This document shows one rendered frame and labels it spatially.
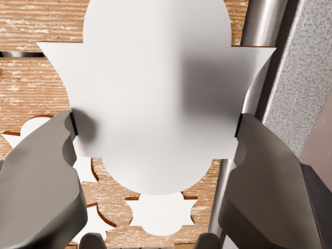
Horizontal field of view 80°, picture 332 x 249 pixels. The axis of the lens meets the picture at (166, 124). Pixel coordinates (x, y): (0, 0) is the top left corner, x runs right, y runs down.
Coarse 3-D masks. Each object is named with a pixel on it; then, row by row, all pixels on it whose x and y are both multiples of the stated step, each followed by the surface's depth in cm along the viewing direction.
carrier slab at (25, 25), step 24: (0, 0) 20; (24, 0) 20; (48, 0) 20; (72, 0) 20; (240, 0) 20; (0, 24) 21; (24, 24) 21; (48, 24) 21; (72, 24) 21; (240, 24) 21; (0, 48) 22; (24, 48) 22
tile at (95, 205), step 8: (88, 208) 35; (96, 208) 36; (88, 216) 37; (96, 216) 37; (88, 224) 38; (96, 224) 38; (104, 224) 38; (112, 224) 39; (80, 232) 39; (88, 232) 39; (96, 232) 39; (104, 232) 39; (80, 240) 41
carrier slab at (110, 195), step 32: (0, 64) 23; (32, 64) 23; (0, 96) 25; (32, 96) 25; (64, 96) 25; (0, 128) 27; (0, 160) 30; (96, 160) 31; (96, 192) 34; (128, 192) 35; (192, 192) 35; (128, 224) 40
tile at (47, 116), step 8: (32, 120) 26; (40, 120) 26; (24, 128) 26; (32, 128) 26; (8, 136) 27; (16, 136) 27; (24, 136) 27; (16, 144) 28; (80, 160) 29; (88, 160) 29; (80, 168) 30; (88, 168) 30; (80, 176) 31; (88, 176) 31; (96, 176) 32
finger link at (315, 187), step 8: (304, 168) 8; (312, 168) 8; (304, 176) 7; (312, 176) 7; (312, 184) 7; (320, 184) 7; (312, 192) 7; (320, 192) 7; (328, 192) 7; (312, 200) 6; (320, 200) 6; (328, 200) 6; (312, 208) 6; (320, 208) 6; (328, 208) 6; (320, 216) 6; (328, 216) 6; (320, 224) 6; (328, 224) 6; (320, 232) 6; (328, 232) 6; (320, 240) 5; (328, 240) 5; (328, 248) 5
